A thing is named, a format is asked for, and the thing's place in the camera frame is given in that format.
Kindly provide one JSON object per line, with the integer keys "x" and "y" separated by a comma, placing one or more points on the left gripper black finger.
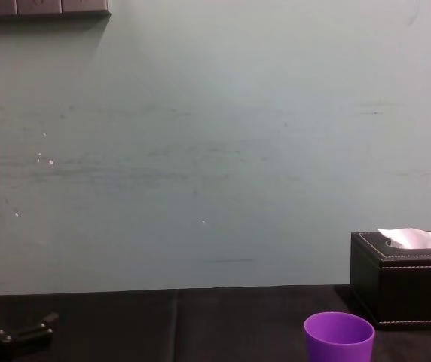
{"x": 34, "y": 331}

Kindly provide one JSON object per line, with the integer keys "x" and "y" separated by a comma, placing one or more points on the black leather tissue box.
{"x": 407, "y": 290}

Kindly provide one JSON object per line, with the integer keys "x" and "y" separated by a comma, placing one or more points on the white paper tissue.
{"x": 411, "y": 238}

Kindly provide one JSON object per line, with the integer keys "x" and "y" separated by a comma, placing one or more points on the purple plastic cup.
{"x": 338, "y": 345}

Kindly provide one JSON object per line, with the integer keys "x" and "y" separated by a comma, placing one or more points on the black table cloth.
{"x": 200, "y": 324}

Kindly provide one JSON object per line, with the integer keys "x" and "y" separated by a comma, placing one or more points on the grey wall switch panel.
{"x": 42, "y": 7}

